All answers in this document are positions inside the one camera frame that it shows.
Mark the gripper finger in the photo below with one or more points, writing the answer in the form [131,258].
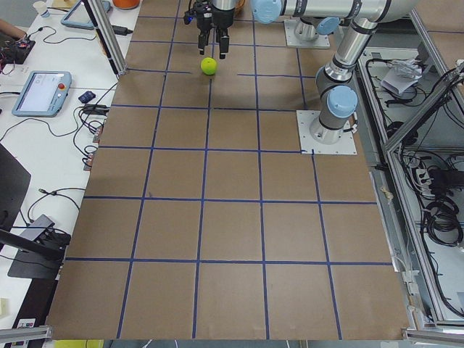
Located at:
[223,40]
[203,41]

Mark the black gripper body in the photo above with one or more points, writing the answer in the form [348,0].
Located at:
[218,19]

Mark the green apple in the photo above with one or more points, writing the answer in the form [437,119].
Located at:
[209,66]

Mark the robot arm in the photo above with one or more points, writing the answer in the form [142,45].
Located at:
[224,5]
[338,100]

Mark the black power adapter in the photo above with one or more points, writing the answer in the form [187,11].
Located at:
[121,31]

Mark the orange object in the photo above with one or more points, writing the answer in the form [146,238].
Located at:
[126,4]

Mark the blue teach pendant far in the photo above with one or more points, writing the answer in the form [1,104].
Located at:
[77,17]

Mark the blue teach pendant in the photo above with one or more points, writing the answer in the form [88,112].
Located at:
[43,94]
[77,17]

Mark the dark blue small pouch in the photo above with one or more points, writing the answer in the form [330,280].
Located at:
[87,97]

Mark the paper cup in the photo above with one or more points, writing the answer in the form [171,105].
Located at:
[41,8]

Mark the blue teach pendant near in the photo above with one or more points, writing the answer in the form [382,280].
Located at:
[43,94]

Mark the grey usb hub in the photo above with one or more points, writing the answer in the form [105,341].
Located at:
[37,227]

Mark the black monitor stand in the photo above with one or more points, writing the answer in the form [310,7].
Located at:
[34,259]

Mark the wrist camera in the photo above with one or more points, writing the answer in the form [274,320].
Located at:
[199,10]

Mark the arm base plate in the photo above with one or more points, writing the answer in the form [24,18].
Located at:
[315,139]
[302,34]

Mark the aluminium frame post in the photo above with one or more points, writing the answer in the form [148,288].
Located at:
[106,35]

